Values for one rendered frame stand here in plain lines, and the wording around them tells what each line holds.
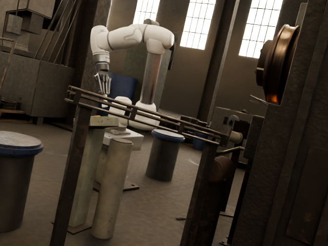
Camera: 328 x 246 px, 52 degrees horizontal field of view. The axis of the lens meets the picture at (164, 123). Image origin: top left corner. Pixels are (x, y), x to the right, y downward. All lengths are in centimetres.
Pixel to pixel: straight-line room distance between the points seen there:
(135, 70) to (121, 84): 37
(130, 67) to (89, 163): 395
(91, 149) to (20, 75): 307
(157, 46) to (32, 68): 252
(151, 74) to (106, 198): 100
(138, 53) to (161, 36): 329
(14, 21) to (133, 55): 225
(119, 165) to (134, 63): 400
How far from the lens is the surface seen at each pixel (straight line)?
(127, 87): 541
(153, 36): 236
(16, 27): 675
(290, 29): 206
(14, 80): 485
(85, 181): 185
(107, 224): 185
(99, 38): 191
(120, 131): 258
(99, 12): 478
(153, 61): 240
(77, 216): 192
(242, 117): 458
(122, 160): 174
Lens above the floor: 83
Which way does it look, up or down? 6 degrees down
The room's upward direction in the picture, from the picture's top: 13 degrees clockwise
